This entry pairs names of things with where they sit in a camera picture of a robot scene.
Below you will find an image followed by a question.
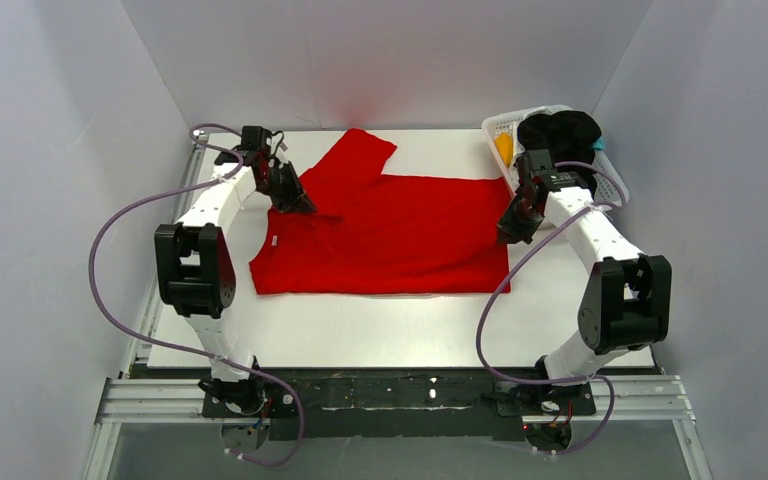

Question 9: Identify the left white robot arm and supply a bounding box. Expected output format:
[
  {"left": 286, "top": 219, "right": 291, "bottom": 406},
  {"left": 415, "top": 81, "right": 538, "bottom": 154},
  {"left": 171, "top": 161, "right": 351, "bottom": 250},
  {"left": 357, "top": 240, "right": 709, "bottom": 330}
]
[{"left": 154, "top": 126, "right": 316, "bottom": 416}]

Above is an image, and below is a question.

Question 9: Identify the yellow garment in basket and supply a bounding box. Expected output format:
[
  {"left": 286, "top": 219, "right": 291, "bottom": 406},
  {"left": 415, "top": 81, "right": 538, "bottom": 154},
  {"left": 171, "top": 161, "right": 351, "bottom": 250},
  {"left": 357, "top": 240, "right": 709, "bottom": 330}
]
[{"left": 494, "top": 132, "right": 514, "bottom": 168}]

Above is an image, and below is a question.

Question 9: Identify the white plastic laundry basket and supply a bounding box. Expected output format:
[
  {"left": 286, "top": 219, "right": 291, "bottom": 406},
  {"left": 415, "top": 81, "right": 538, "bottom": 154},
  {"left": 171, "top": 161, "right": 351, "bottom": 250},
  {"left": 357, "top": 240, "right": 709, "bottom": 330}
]
[{"left": 481, "top": 105, "right": 631, "bottom": 204}]

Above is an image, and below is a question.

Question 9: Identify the black garment in basket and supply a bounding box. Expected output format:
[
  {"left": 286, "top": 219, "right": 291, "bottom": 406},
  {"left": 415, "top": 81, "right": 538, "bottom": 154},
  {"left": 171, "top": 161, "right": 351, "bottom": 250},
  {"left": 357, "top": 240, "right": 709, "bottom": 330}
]
[{"left": 515, "top": 110, "right": 602, "bottom": 197}]

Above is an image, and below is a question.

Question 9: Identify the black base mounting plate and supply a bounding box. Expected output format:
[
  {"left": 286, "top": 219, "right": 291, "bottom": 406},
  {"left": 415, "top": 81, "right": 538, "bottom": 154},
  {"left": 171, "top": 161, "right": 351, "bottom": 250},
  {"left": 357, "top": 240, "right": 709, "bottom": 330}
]
[{"left": 103, "top": 368, "right": 657, "bottom": 446}]

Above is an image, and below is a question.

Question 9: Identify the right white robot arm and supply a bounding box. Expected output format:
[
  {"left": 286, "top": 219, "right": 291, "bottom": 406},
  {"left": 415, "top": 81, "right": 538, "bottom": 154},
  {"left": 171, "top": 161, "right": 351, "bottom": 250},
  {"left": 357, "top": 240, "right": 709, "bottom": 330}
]
[{"left": 492, "top": 149, "right": 672, "bottom": 416}]

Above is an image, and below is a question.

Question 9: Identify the red t-shirt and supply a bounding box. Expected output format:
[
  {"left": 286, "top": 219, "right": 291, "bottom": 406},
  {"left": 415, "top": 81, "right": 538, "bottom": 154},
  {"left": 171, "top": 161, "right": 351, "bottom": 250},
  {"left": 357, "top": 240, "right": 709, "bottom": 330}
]
[{"left": 249, "top": 129, "right": 509, "bottom": 295}]

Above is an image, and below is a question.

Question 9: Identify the aluminium frame rail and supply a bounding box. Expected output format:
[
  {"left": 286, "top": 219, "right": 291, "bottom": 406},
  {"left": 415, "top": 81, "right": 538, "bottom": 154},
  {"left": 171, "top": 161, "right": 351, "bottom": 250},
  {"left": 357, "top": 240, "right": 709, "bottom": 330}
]
[{"left": 82, "top": 131, "right": 713, "bottom": 480}]

